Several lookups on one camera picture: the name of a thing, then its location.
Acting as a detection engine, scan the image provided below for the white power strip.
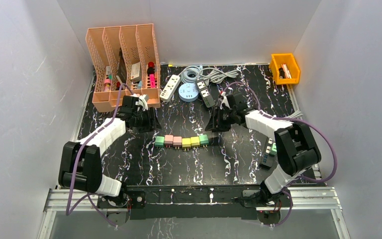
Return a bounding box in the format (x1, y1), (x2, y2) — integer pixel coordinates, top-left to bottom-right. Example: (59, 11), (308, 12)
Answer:
(160, 75), (181, 102)

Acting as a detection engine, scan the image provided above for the orange storage bin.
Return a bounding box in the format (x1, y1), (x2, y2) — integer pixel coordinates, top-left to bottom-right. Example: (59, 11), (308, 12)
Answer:
(269, 53), (300, 85)

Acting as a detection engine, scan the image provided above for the yellow plug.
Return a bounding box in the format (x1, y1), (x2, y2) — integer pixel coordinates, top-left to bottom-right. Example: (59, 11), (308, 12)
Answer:
(190, 136), (200, 148)
(182, 138), (191, 150)

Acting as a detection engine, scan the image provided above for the pink plug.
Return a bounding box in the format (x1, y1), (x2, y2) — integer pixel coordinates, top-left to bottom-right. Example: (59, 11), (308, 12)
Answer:
(173, 136), (182, 149)
(164, 134), (174, 147)

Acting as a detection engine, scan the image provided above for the black power strip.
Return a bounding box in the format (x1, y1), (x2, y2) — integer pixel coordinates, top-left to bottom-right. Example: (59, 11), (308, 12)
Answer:
(196, 80), (216, 108)
(259, 138), (277, 170)

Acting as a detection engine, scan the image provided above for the coiled grey cable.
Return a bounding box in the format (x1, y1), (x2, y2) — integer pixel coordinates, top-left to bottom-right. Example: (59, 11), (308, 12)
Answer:
(180, 65), (205, 85)

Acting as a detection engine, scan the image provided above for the pink file organizer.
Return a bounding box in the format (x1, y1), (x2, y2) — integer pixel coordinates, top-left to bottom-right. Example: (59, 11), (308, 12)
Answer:
(86, 23), (161, 113)

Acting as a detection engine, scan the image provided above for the round blue power socket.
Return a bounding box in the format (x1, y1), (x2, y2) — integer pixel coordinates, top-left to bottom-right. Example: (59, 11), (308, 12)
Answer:
(178, 83), (199, 103)

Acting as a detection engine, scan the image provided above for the aluminium base frame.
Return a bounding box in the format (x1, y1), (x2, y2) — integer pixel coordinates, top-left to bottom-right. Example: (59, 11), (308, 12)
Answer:
(38, 184), (350, 239)

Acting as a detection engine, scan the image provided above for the grey cable bundle with plug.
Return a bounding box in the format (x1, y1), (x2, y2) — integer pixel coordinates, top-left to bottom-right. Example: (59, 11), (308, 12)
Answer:
(204, 66), (241, 84)

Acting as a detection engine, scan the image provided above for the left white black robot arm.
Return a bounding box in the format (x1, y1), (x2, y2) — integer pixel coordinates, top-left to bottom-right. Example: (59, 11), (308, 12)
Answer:
(58, 94), (160, 207)

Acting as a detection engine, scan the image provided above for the right side white cable bundle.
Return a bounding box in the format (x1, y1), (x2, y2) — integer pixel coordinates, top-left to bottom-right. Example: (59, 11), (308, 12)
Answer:
(283, 110), (304, 121)

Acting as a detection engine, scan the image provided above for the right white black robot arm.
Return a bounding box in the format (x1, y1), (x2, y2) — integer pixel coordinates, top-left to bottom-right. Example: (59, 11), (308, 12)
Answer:
(205, 94), (321, 206)

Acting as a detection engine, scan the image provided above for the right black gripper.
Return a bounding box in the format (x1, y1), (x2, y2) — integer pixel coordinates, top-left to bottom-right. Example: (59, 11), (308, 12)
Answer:
(204, 106), (236, 132)

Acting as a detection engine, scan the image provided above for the green plug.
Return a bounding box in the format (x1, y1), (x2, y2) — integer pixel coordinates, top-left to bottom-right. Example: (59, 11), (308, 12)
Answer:
(154, 136), (165, 147)
(198, 134), (209, 147)

